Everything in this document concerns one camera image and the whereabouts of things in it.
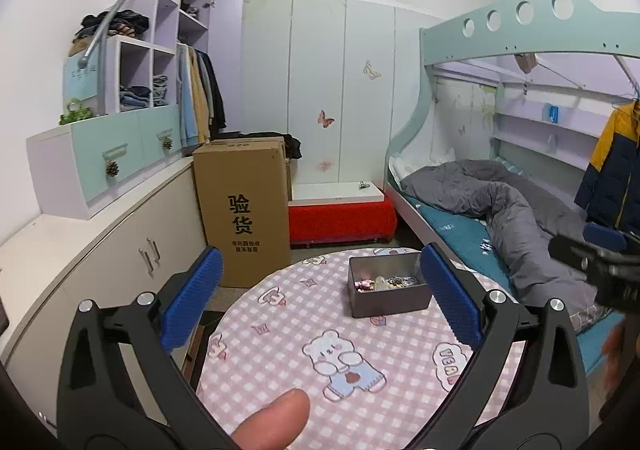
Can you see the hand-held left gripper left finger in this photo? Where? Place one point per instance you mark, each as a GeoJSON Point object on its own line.
{"type": "Point", "coordinates": [192, 300]}

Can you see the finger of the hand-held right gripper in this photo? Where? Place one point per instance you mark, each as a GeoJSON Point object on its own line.
{"type": "Point", "coordinates": [605, 236]}
{"type": "Point", "coordinates": [575, 255]}

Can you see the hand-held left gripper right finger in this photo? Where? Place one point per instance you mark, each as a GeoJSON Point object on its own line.
{"type": "Point", "coordinates": [450, 295]}

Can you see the pile of mixed jewelry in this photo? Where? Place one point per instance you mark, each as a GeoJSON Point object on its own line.
{"type": "Point", "coordinates": [395, 282]}

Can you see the grey tin box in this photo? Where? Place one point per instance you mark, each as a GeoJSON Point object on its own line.
{"type": "Point", "coordinates": [390, 302]}

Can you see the person's left hand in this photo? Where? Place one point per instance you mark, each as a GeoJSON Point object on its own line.
{"type": "Point", "coordinates": [275, 422]}

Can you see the checked pillow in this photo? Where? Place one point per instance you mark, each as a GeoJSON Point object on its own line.
{"type": "Point", "coordinates": [590, 317]}

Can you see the teal bed sheet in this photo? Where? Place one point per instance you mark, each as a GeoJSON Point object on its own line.
{"type": "Point", "coordinates": [460, 235]}

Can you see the grey quilt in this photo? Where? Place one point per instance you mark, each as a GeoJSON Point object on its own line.
{"type": "Point", "coordinates": [520, 220]}

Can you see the yellow navy jacket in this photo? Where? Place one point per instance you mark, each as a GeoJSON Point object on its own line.
{"type": "Point", "coordinates": [610, 170]}

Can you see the tall cardboard box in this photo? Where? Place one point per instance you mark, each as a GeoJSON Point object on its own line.
{"type": "Point", "coordinates": [240, 210]}

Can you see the white low cabinet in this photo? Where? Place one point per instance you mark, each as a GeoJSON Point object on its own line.
{"type": "Point", "coordinates": [75, 270]}

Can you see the red fabric bench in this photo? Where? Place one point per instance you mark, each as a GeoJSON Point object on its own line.
{"type": "Point", "coordinates": [340, 222]}

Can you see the blue shelf item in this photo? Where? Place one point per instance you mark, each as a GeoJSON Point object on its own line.
{"type": "Point", "coordinates": [553, 112]}

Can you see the pinecone ornament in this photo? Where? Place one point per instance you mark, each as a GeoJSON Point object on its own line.
{"type": "Point", "coordinates": [167, 144]}
{"type": "Point", "coordinates": [112, 168]}

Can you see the teal drawer unit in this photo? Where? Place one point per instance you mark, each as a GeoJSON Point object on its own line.
{"type": "Point", "coordinates": [85, 165]}

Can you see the pink butterfly sticker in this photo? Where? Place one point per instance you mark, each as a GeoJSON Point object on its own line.
{"type": "Point", "coordinates": [325, 165]}

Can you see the black garment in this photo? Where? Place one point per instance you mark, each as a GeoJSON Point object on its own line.
{"type": "Point", "coordinates": [285, 145]}

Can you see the brown hanging pouch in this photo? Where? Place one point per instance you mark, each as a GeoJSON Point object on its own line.
{"type": "Point", "coordinates": [525, 61]}

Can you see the hanging clothes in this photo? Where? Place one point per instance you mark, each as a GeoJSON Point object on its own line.
{"type": "Point", "coordinates": [200, 95]}

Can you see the folded clothes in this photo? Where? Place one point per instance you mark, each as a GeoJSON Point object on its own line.
{"type": "Point", "coordinates": [135, 97]}

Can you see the red butterfly sticker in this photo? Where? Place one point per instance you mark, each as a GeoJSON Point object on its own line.
{"type": "Point", "coordinates": [325, 118]}

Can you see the pale butterfly sticker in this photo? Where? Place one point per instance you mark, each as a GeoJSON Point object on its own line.
{"type": "Point", "coordinates": [371, 70]}

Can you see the white wardrobe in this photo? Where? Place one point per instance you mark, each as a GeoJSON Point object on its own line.
{"type": "Point", "coordinates": [315, 80]}

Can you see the purple shelf unit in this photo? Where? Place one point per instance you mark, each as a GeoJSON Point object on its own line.
{"type": "Point", "coordinates": [170, 30]}

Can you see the dark clothes heap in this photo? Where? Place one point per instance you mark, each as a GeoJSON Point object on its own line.
{"type": "Point", "coordinates": [120, 22]}

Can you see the metal handrail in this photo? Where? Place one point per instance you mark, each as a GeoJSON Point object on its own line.
{"type": "Point", "coordinates": [107, 25]}

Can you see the purple wall shelves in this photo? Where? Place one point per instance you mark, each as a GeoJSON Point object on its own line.
{"type": "Point", "coordinates": [540, 135]}

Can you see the teal bunk bed frame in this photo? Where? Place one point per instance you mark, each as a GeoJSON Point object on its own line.
{"type": "Point", "coordinates": [480, 40]}

